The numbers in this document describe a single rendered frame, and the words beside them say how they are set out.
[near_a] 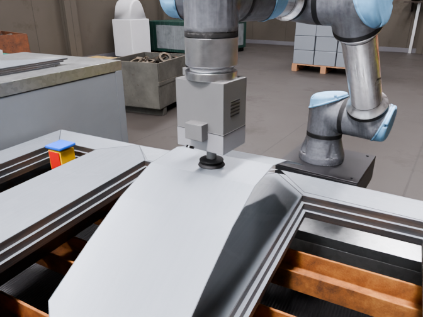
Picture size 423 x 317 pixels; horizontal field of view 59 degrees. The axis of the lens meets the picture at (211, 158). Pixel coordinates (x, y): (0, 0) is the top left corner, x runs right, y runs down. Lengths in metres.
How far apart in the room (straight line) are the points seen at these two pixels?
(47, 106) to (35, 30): 7.42
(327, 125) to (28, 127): 0.97
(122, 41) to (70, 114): 8.14
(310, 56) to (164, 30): 4.05
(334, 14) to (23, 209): 0.80
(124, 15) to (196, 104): 9.00
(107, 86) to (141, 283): 1.20
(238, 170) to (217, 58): 0.17
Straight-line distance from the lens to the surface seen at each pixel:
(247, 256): 0.67
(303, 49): 7.80
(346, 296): 0.87
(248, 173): 0.56
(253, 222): 0.76
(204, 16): 0.51
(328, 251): 1.10
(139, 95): 4.59
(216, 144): 0.53
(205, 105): 0.53
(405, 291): 0.93
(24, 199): 0.94
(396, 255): 1.08
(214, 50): 0.51
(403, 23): 12.02
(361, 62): 1.03
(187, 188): 0.54
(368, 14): 0.90
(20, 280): 1.22
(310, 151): 1.28
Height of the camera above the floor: 1.27
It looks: 23 degrees down
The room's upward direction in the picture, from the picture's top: straight up
